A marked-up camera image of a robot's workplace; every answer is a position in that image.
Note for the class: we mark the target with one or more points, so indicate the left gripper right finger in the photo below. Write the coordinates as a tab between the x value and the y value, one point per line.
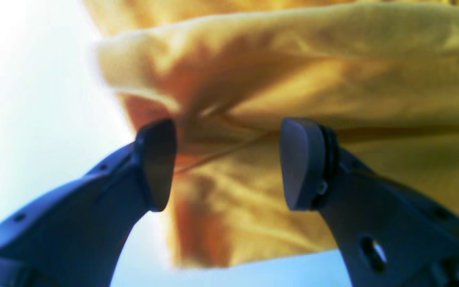
389	235

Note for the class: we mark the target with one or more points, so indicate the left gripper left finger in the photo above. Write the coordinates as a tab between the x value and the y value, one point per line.
73	235

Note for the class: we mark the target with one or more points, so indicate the orange T-shirt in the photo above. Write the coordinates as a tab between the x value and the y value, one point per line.
383	73

